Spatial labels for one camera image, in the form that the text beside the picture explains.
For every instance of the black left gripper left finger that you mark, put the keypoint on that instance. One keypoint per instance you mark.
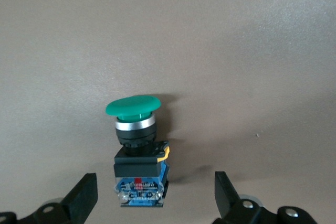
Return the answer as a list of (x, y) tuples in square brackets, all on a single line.
[(65, 213)]

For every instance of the green mushroom push button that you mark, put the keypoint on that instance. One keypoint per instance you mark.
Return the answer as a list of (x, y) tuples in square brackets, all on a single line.
[(136, 166)]

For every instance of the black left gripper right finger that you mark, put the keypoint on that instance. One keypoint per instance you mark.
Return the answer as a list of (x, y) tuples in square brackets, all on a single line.
[(244, 213)]

